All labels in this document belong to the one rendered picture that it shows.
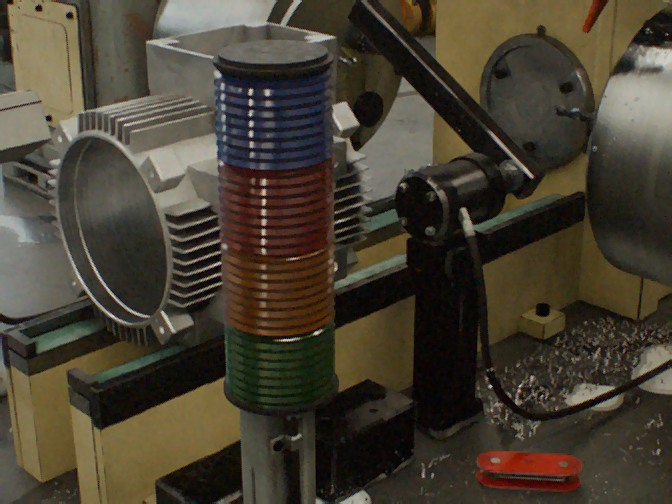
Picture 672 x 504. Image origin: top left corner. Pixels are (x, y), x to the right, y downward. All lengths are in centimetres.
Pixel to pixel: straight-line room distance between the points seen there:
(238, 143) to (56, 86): 100
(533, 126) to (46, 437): 62
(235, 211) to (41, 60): 101
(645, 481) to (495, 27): 55
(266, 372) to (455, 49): 79
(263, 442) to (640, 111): 46
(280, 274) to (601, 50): 70
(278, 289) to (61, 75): 98
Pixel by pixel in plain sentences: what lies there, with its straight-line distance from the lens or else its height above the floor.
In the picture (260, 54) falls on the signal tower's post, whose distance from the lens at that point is 58.
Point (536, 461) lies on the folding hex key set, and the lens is 100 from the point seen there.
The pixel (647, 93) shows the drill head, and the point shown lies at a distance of 97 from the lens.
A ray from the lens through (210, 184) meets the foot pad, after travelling 87.
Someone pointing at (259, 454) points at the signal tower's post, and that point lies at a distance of 66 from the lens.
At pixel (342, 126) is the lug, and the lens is 96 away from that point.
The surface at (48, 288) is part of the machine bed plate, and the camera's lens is 138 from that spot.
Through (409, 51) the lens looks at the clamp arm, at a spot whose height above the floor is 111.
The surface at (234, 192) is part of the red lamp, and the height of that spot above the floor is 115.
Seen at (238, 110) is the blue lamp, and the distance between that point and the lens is 57.
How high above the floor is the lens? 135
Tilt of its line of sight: 22 degrees down
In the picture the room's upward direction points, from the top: straight up
